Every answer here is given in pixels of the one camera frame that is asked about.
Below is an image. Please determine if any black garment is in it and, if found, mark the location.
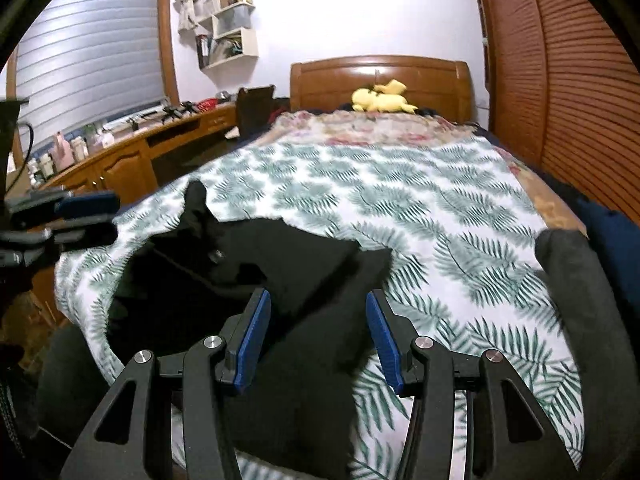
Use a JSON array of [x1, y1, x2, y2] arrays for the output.
[[106, 180, 392, 479]]

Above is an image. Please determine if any pink bottle on desk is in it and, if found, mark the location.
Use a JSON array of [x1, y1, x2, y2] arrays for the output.
[[51, 132, 75, 174]]

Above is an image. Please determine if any wooden desk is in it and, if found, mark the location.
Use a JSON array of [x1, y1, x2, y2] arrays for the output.
[[29, 102, 239, 321]]

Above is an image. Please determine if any grey folded garment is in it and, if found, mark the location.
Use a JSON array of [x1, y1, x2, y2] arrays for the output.
[[535, 229, 639, 479]]

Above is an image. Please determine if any grey window blind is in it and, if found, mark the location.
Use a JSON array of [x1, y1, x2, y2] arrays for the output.
[[15, 0, 167, 148]]

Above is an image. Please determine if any red basket on desk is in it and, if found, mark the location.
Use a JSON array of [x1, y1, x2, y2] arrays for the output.
[[196, 98, 218, 113]]

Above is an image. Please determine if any fern print bed cover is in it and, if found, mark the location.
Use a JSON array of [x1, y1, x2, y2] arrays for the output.
[[54, 138, 585, 479]]

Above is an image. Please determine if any navy blue garment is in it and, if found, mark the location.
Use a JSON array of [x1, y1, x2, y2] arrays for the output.
[[576, 198, 639, 311]]

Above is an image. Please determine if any floral quilt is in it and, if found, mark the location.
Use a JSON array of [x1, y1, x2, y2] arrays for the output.
[[250, 110, 475, 148]]

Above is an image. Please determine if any dark wooden chair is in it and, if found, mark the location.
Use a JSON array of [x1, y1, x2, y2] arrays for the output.
[[224, 84, 276, 140]]

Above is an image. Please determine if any yellow plush toy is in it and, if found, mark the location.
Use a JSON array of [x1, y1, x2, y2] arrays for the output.
[[352, 79, 418, 114]]

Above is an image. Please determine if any wooden headboard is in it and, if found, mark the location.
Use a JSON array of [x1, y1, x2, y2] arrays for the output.
[[290, 55, 475, 124]]

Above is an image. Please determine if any red-brown louvered wardrobe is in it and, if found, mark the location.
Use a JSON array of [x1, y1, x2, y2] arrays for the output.
[[480, 0, 639, 221]]

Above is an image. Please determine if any white wall shelf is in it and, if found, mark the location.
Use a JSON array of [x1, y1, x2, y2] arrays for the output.
[[195, 0, 258, 70]]

